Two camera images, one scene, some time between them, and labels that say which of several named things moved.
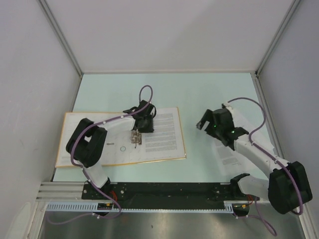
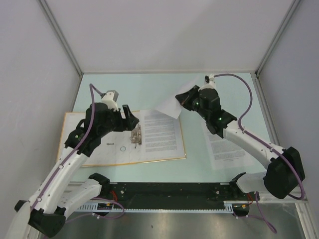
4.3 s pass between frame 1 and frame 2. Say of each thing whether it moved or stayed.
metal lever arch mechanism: stayed
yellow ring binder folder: stayed
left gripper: moved
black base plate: stayed
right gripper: moved
